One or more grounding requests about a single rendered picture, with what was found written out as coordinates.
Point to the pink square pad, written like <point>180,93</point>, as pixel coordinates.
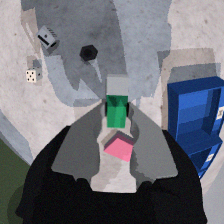
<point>119,147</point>

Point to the white die with black pips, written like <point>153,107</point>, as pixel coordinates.
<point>34,74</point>

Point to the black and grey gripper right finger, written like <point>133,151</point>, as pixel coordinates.
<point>158,158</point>

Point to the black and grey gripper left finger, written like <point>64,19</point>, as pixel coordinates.
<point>73,153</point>

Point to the blue rack of bins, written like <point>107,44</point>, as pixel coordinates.
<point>198,115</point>

